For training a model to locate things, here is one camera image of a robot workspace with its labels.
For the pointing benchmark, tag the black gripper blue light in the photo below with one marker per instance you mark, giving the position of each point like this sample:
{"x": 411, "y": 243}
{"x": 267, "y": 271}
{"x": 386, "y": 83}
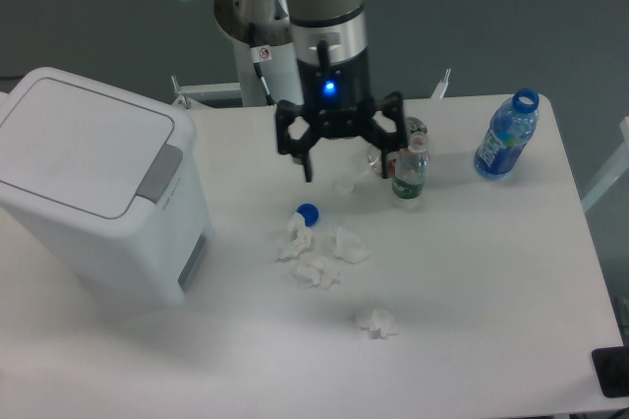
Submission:
{"x": 334, "y": 94}

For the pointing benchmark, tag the white push-top trash can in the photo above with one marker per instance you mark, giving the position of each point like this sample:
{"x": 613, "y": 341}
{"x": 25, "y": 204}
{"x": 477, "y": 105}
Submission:
{"x": 106, "y": 180}

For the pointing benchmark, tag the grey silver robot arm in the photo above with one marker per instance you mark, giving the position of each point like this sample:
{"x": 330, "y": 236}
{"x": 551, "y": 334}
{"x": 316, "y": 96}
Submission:
{"x": 309, "y": 60}

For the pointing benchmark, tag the crushed red soda can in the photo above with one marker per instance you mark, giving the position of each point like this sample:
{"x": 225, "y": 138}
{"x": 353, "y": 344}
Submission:
{"x": 417, "y": 125}

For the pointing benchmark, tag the clear green-label water bottle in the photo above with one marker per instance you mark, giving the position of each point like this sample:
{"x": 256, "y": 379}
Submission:
{"x": 411, "y": 167}

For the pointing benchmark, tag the blue bottle cap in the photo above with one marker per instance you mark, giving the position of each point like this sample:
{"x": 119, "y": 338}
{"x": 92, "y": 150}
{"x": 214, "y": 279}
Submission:
{"x": 310, "y": 213}

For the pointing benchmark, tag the crumpled white tissue left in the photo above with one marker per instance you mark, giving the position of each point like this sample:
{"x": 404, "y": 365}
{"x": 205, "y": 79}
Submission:
{"x": 299, "y": 239}

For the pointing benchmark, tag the crumpled white tissue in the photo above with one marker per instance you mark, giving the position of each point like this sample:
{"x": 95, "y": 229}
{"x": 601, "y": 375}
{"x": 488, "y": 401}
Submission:
{"x": 299, "y": 239}
{"x": 348, "y": 246}
{"x": 316, "y": 271}
{"x": 377, "y": 323}

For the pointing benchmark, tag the crumpled white tissue right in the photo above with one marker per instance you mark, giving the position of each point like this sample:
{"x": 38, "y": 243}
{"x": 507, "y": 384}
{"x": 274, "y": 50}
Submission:
{"x": 348, "y": 246}

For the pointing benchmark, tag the crumpled white tissue middle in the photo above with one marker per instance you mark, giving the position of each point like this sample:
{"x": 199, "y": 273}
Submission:
{"x": 316, "y": 271}

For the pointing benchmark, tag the blue plastic drink bottle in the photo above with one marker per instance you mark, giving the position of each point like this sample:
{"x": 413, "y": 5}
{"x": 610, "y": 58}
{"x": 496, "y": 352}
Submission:
{"x": 510, "y": 129}

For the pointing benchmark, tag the crumpled white tissue lower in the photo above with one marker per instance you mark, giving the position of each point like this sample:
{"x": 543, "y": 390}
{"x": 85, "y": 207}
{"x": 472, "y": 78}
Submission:
{"x": 377, "y": 323}

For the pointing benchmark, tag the black device at edge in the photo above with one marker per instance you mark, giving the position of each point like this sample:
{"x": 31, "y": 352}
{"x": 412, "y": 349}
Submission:
{"x": 611, "y": 365}

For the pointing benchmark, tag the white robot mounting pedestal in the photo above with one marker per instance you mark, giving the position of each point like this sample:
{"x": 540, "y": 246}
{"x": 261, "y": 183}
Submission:
{"x": 266, "y": 73}

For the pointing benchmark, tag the white table clamp bracket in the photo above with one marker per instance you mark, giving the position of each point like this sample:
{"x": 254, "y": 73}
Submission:
{"x": 442, "y": 86}

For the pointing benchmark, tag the white left frame rail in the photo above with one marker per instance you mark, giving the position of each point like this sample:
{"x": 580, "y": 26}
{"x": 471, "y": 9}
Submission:
{"x": 222, "y": 95}

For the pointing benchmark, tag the white frame at right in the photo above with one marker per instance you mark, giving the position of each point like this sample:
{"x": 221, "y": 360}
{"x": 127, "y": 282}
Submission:
{"x": 612, "y": 169}

